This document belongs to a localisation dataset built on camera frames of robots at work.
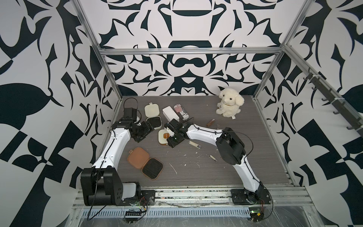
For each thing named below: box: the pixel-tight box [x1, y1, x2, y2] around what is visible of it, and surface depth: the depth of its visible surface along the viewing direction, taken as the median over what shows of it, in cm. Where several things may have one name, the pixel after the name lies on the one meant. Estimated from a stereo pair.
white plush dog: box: [216, 87, 245, 120], surface depth 98 cm
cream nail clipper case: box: [157, 128, 171, 146], surface depth 96 cm
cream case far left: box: [144, 102, 163, 130], surface depth 109 cm
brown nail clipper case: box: [127, 147, 165, 181], surface depth 86 cm
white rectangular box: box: [162, 105, 180, 123], surface depth 107 cm
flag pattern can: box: [173, 103, 190, 121], surface depth 107 cm
